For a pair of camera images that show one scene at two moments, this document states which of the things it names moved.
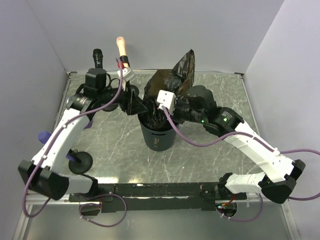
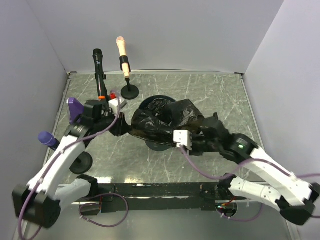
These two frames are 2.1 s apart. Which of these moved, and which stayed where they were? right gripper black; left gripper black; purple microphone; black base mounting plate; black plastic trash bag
Moved: right gripper black; black plastic trash bag; left gripper black
Stayed: purple microphone; black base mounting plate
